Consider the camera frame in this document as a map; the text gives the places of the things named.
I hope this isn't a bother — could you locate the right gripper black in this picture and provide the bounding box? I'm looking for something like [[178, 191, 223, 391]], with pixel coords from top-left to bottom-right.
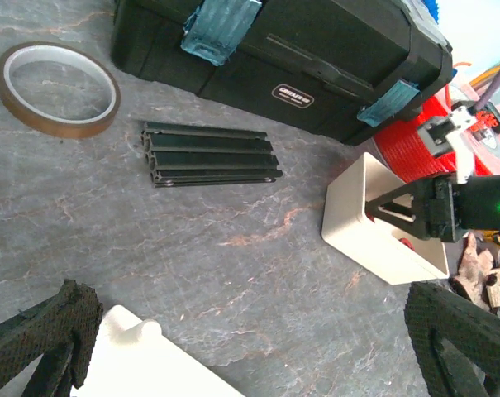
[[364, 175, 500, 242]]

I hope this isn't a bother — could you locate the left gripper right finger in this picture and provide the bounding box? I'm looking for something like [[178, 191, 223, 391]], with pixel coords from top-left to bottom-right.
[[404, 282, 500, 396]]

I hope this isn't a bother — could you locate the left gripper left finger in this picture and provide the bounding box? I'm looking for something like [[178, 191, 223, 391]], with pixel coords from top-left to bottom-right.
[[0, 280, 103, 396]]

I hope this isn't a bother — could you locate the black aluminium extrusion block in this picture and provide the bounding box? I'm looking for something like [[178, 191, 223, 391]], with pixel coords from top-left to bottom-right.
[[140, 122, 283, 188]]

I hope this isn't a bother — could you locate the red spring in tray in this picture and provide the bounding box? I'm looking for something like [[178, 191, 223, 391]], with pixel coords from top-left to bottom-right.
[[398, 237, 414, 251]]

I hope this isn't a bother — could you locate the white spring tray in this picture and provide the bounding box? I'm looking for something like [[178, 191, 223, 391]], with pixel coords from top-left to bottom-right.
[[321, 152, 450, 285]]

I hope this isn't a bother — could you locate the red filament spool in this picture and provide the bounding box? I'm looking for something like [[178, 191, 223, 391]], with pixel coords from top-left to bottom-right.
[[371, 61, 500, 185]]

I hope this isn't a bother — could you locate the black toolbox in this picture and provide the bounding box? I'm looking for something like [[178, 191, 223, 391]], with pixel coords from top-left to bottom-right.
[[111, 1, 453, 146]]

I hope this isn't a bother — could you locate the brown tape roll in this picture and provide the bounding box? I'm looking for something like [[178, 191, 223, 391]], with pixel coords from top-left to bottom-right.
[[0, 41, 121, 140]]

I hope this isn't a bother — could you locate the white peg base plate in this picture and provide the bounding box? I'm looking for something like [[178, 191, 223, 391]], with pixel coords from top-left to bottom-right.
[[70, 305, 241, 396]]

